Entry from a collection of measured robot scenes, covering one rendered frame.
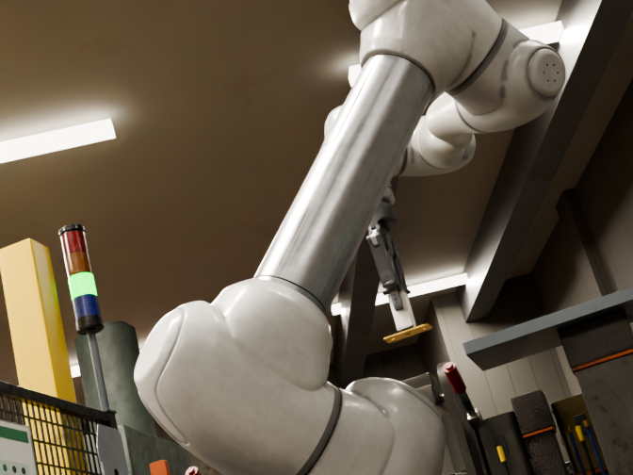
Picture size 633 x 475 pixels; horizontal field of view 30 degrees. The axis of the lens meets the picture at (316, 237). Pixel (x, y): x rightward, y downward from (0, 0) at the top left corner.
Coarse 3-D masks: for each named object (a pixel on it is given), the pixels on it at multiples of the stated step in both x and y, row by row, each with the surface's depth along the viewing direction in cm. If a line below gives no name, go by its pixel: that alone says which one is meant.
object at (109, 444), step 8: (104, 432) 231; (112, 432) 235; (104, 440) 230; (112, 440) 233; (120, 440) 237; (104, 448) 229; (112, 448) 232; (120, 448) 235; (104, 456) 228; (112, 456) 231; (120, 456) 234; (104, 464) 226; (112, 464) 230; (120, 464) 233; (104, 472) 224; (112, 472) 229; (120, 472) 232; (128, 472) 235
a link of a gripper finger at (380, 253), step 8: (368, 240) 210; (376, 248) 210; (384, 248) 209; (376, 256) 209; (384, 256) 209; (376, 264) 209; (384, 264) 209; (384, 272) 209; (392, 272) 208; (384, 280) 209
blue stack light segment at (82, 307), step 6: (84, 294) 312; (90, 294) 313; (78, 300) 312; (84, 300) 311; (90, 300) 312; (96, 300) 314; (78, 306) 311; (84, 306) 311; (90, 306) 311; (96, 306) 312; (78, 312) 311; (84, 312) 310; (90, 312) 310; (96, 312) 311; (78, 318) 310
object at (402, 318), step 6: (402, 294) 210; (390, 300) 210; (402, 300) 210; (408, 306) 209; (396, 312) 209; (402, 312) 209; (408, 312) 209; (396, 318) 209; (402, 318) 209; (408, 318) 208; (396, 324) 209; (402, 324) 208; (408, 324) 208; (402, 330) 209
